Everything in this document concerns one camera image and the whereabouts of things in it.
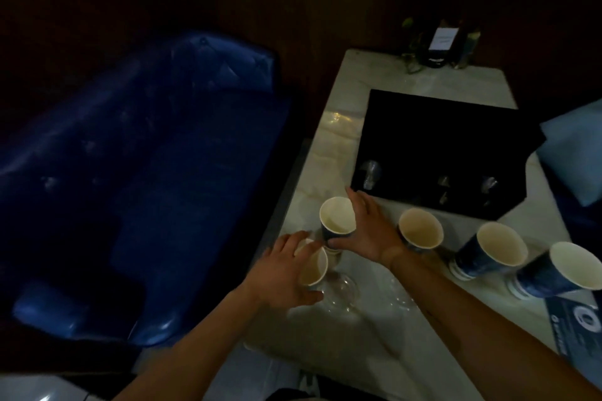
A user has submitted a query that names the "person's left hand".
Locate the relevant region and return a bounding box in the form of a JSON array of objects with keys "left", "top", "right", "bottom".
[{"left": 240, "top": 231, "right": 325, "bottom": 310}]

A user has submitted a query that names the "person's right hand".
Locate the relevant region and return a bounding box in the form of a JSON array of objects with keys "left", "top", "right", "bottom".
[{"left": 327, "top": 186, "right": 408, "bottom": 270}]

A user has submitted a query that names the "blue paper cup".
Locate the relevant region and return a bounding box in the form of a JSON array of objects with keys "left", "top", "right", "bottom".
[
  {"left": 319, "top": 196, "right": 357, "bottom": 254},
  {"left": 507, "top": 241, "right": 602, "bottom": 301},
  {"left": 294, "top": 238, "right": 329, "bottom": 289},
  {"left": 397, "top": 207, "right": 445, "bottom": 254},
  {"left": 449, "top": 221, "right": 529, "bottom": 282}
]

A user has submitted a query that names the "person's right forearm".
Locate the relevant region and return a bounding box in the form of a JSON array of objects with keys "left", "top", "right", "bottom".
[{"left": 388, "top": 248, "right": 602, "bottom": 401}]

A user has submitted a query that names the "person's left forearm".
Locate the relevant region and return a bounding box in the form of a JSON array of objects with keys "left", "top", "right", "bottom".
[{"left": 113, "top": 285, "right": 265, "bottom": 401}]

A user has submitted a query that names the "clear drinking glass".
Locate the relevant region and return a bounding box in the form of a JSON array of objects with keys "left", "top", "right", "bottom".
[
  {"left": 319, "top": 271, "right": 361, "bottom": 315},
  {"left": 359, "top": 159, "right": 382, "bottom": 191},
  {"left": 479, "top": 175, "right": 500, "bottom": 205}
]

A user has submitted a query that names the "black tray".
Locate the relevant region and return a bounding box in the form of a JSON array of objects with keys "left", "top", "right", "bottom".
[{"left": 350, "top": 89, "right": 547, "bottom": 222}]

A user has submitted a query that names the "blue tufted leather sofa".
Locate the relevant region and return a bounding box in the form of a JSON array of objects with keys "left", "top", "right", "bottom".
[{"left": 0, "top": 31, "right": 295, "bottom": 351}]

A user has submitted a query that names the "small potted plant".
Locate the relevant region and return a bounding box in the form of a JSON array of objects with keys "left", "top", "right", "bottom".
[{"left": 401, "top": 15, "right": 482, "bottom": 73}]

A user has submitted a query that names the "white table sign card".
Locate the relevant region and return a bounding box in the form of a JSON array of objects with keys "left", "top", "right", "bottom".
[{"left": 427, "top": 27, "right": 460, "bottom": 52}]

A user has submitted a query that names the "blue printed leaflet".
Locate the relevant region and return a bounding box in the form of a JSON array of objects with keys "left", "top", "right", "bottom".
[{"left": 546, "top": 292, "right": 602, "bottom": 374}]

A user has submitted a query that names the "light blue cushion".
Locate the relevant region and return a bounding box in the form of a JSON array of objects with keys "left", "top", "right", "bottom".
[{"left": 536, "top": 99, "right": 602, "bottom": 208}]

